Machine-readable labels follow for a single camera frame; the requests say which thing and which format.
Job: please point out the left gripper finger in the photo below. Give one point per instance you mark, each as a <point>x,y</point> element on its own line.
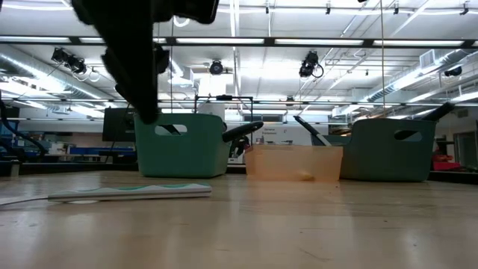
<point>130,78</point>
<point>162,60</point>

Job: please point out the black ladle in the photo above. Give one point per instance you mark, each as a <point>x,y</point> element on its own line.
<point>242,130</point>

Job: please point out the black slotted spatula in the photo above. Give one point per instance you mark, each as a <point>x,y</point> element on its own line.
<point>310,129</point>

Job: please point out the black steel-necked utensil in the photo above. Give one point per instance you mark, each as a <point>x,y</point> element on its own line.
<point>440,111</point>

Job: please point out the black computer monitor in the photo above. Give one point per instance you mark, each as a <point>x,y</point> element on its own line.
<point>115,129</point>

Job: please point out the teal plastic bin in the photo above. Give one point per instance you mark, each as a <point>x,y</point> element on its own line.
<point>179,157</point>

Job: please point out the black curved tube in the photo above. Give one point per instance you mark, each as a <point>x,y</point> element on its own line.
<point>22,139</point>

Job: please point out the orange plastic tray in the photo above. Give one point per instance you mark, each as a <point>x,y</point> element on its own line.
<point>295,164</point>

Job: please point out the blue plastic bin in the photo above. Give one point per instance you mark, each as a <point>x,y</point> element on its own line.
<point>384,160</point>

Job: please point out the red crate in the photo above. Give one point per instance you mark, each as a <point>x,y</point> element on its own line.
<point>446,164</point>

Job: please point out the black camera unit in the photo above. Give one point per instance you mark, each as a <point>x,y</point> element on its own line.
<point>308,63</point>
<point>71,61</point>
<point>216,68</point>

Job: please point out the silver ventilation duct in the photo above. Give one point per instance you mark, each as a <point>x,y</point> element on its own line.
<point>411,80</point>
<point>45,78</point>

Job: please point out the black frame rail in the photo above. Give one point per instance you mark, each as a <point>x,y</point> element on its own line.
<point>455,176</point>
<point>74,170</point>

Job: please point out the black overhead frame bar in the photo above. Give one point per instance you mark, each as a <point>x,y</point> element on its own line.
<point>298,41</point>

